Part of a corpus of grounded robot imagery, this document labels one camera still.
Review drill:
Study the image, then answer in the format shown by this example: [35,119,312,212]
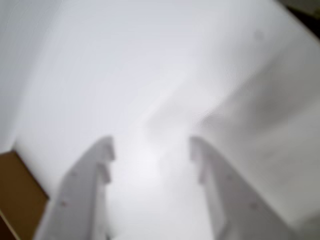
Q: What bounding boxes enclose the brown cardboard box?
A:
[0,149,50,240]

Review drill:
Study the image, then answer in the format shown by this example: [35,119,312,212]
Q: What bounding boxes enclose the white draped cloth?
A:
[0,0,320,226]

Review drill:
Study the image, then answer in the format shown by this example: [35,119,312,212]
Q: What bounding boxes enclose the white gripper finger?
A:
[33,135,116,240]
[189,136,300,240]

